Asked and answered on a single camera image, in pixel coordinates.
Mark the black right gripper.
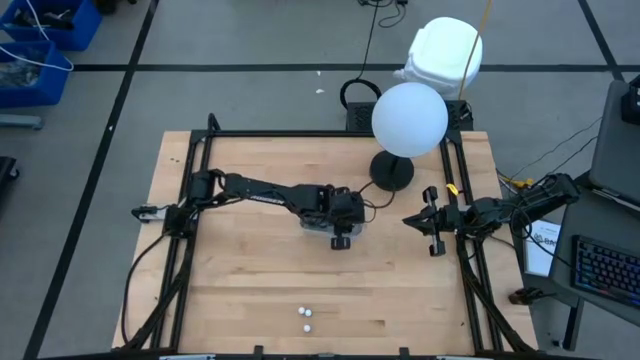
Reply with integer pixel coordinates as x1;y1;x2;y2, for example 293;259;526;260
402;185;476;258

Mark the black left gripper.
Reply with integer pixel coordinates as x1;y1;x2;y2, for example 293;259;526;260
319;184;367;252

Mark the white rectangular bin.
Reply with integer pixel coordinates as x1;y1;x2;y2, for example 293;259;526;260
298;215;365;238

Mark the white globe table lamp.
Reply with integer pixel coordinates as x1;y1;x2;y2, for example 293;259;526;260
368;81;450;193

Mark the white printed paper sheet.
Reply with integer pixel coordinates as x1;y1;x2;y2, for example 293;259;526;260
523;218;562;277

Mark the brown clamp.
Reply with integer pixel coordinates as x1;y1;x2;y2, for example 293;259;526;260
508;287;544;306

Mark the dark grey desk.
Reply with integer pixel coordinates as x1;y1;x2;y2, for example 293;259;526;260
547;169;640;351

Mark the white lidded plastic container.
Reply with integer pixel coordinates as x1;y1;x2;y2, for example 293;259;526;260
392;16;485;100

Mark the backlit black keyboard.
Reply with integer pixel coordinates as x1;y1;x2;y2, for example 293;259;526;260
571;234;640;307

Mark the grey laptop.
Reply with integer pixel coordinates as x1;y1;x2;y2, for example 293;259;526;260
588;78;640;202

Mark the black desk device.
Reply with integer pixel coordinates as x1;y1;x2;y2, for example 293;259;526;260
621;73;640;126

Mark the blue plastic storage bin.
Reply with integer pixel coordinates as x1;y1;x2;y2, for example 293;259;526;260
0;40;75;109
0;0;104;52

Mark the grey metal desk foot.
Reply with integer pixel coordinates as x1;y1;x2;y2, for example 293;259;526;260
0;113;45;131

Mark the black lamp cable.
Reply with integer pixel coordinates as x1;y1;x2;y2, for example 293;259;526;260
360;179;397;210

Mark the black aluminium table frame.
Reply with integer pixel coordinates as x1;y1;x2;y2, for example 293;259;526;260
119;112;540;360

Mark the yellow hanging cable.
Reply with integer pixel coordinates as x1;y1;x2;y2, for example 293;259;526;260
457;0;495;99

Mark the small silver black bracket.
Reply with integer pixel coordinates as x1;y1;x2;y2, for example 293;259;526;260
130;203;170;225

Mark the black power cable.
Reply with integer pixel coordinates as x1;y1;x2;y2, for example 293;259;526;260
338;0;385;111

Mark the black looping base cable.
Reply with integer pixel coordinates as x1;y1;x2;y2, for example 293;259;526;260
121;230;174;346

